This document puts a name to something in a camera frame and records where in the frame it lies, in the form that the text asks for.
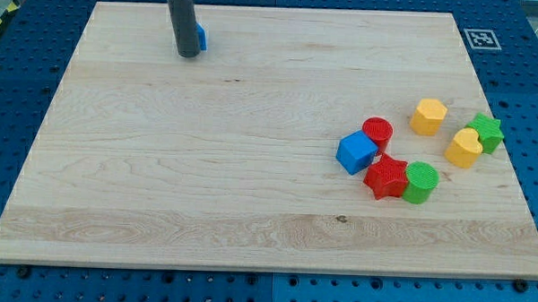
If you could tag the blue cube block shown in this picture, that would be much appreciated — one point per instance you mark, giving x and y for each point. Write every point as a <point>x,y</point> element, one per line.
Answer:
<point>356,152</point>

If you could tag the yellow hexagon block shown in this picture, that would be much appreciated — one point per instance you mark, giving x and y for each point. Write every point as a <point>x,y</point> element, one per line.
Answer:
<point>428,116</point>

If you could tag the red star block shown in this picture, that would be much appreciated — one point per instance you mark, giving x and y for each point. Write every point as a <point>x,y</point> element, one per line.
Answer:
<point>386,177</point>

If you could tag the green star block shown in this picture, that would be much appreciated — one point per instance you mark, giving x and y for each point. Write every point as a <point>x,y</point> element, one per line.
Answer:
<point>489,131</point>

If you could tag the white fiducial marker tag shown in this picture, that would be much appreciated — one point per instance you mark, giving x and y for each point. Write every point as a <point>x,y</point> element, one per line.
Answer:
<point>482,39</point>

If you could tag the green cylinder block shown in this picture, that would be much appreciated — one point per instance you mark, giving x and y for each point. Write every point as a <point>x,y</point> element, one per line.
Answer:
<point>422,180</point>

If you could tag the black bolt left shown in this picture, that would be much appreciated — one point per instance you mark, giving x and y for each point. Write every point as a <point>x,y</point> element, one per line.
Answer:
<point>23,272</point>

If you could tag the yellow black hazard tape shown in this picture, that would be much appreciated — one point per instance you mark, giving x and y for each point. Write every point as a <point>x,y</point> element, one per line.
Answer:
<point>9,12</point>

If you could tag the yellow heart block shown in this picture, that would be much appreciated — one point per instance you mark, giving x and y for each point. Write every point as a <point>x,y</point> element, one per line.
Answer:
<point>464,149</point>

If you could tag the small blue block behind rod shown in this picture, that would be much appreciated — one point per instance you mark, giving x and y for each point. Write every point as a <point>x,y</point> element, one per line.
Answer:
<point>201,37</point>

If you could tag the black bolt right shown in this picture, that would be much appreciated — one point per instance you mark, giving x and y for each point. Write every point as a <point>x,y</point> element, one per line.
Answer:
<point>520,285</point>

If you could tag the red cylinder block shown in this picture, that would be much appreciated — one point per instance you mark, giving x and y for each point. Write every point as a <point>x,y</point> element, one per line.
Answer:
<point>379,131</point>

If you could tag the grey cylindrical robot arm rod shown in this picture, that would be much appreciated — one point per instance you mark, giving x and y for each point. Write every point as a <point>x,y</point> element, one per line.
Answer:
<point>182,15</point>

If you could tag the black bolt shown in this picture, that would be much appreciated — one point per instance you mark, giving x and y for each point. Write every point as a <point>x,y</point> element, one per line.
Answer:
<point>520,285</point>
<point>23,272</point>

